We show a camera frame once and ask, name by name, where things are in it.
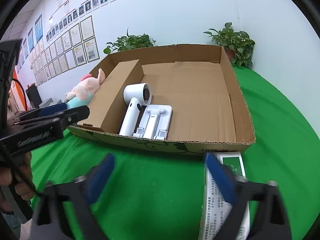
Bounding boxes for pink pig plush toy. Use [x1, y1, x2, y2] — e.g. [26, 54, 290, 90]
[66, 68, 106, 109]

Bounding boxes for long brown cardboard box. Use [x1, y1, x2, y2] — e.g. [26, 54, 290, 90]
[78, 60, 144, 134]

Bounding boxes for white green medicine box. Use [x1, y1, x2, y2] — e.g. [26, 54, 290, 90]
[198, 152, 246, 239]

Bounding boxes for white handheld fan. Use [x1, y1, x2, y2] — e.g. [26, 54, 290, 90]
[119, 83, 152, 137]

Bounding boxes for white folding phone stand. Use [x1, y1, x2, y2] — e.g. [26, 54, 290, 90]
[133, 105, 172, 140]

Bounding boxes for person's hand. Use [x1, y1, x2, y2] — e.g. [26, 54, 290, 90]
[0, 152, 35, 213]

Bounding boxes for grey plastic stool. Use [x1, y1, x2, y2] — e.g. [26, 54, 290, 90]
[39, 98, 63, 108]

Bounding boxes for green tablecloth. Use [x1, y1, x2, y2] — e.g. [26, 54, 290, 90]
[31, 68, 319, 239]

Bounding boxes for left potted green plant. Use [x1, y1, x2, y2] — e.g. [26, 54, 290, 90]
[103, 29, 156, 55]

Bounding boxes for potted green plant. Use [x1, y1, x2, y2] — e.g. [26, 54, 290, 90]
[203, 22, 255, 68]
[103, 29, 156, 55]

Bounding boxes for large open cardboard tray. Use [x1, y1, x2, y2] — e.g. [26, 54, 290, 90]
[69, 44, 255, 154]

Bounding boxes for right potted green plant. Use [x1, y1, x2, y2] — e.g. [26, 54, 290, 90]
[203, 22, 255, 68]

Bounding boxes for framed certificates on wall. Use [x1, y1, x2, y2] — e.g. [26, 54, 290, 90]
[15, 11, 100, 86]

